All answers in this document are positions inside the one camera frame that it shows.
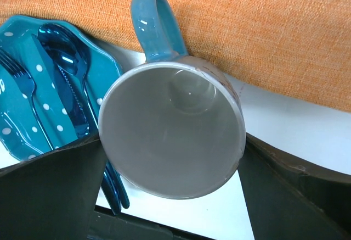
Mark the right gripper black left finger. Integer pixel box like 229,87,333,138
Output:
1,135,106,239

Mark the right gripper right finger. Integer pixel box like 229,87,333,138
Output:
238,135,350,239

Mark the blue polka dot plate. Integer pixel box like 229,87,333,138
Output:
1,15,123,160

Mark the blue plastic knife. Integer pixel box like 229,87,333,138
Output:
31,34,121,215

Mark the blue plastic fork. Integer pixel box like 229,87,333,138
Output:
1,48,54,150

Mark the blue white mug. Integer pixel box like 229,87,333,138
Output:
98,0,246,199

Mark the blue plastic spoon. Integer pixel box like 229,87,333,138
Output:
37,23,131,209

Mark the orange cloth placemat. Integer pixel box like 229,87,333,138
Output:
1,0,350,112

